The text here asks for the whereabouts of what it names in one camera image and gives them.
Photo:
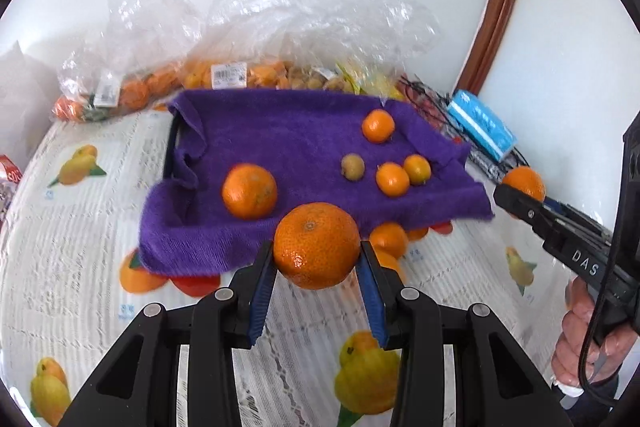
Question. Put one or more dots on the large orange mandarin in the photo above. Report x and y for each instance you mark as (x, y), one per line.
(316, 244)
(249, 191)

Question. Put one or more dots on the person's right forearm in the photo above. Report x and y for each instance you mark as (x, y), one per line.
(602, 407)

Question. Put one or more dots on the blue tissue pack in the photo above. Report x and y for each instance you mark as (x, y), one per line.
(480, 124)

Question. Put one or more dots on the pile of brown longans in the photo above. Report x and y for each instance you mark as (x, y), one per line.
(307, 79)

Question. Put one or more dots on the yellow produce pack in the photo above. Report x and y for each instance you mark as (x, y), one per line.
(372, 83)

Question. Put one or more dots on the pile of bagged small oranges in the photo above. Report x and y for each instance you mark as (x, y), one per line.
(235, 74)

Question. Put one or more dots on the small brownish round fruit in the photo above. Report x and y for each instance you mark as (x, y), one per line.
(352, 167)

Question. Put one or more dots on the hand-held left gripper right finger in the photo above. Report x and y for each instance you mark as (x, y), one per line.
(372, 302)

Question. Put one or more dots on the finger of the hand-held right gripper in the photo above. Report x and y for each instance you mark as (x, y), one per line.
(525, 209)

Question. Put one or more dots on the small orange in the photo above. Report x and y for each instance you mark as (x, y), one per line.
(417, 234)
(389, 239)
(395, 268)
(392, 179)
(417, 169)

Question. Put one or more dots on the clear plastic bag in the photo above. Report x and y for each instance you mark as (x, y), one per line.
(350, 22)
(240, 7)
(115, 57)

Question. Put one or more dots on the pile of cherry tomatoes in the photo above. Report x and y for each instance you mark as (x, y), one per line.
(425, 106)

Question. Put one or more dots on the red snack packet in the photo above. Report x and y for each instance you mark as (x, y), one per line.
(7, 172)

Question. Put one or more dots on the purple towel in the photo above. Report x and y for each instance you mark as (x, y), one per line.
(300, 132)

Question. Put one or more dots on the white plastic bag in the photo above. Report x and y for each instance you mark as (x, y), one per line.
(15, 97)

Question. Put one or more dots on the pile of bagged mandarins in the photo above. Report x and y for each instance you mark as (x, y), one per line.
(135, 92)

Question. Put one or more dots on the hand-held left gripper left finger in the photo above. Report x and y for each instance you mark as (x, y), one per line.
(261, 292)

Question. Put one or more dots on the person's right hand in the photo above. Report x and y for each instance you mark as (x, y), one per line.
(572, 342)

